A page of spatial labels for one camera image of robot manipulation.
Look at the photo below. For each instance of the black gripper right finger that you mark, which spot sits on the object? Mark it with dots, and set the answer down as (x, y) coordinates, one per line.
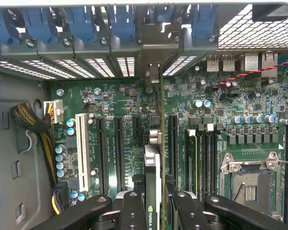
(230, 213)

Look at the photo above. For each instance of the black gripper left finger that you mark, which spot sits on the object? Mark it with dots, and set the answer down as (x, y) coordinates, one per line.
(86, 213)

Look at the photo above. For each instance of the CPU socket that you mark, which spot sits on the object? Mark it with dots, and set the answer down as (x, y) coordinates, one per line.
(252, 189)

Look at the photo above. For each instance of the black RAM slot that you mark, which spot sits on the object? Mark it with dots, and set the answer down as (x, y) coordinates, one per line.
(201, 167)
(287, 167)
(207, 167)
(214, 167)

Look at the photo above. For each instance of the black long expansion slot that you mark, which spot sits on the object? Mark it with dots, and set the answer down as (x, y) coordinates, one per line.
(119, 153)
(102, 155)
(172, 148)

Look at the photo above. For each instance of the white expansion slot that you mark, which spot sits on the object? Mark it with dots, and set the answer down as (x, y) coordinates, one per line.
(82, 153)

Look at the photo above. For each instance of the black short expansion slot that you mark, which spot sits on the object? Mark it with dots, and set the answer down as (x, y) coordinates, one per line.
(136, 128)

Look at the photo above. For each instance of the white power connector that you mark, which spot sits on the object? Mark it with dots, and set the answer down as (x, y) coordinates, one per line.
(56, 111)

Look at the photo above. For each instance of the green motherboard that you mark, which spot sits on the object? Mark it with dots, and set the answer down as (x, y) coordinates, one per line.
(124, 100)

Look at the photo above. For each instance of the black PC case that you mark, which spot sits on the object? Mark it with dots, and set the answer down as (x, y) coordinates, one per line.
(14, 91)

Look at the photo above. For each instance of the perforated metal slot cover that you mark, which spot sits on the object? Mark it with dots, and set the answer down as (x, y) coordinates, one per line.
(74, 67)
(21, 69)
(100, 67)
(126, 65)
(180, 64)
(50, 68)

